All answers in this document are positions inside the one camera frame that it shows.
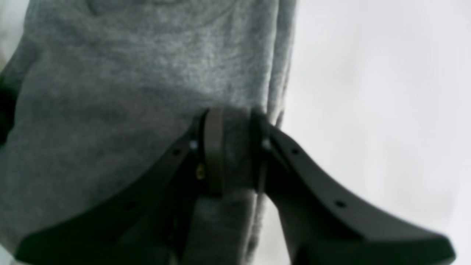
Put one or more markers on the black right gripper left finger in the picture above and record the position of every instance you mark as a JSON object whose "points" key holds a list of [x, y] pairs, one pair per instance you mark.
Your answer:
{"points": [[147, 223]]}

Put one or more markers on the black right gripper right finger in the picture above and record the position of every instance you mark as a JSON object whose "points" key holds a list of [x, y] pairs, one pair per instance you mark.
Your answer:
{"points": [[325, 224]]}

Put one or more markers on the grey t-shirt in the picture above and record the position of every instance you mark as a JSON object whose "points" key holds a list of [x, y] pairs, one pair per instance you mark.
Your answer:
{"points": [[103, 87]]}

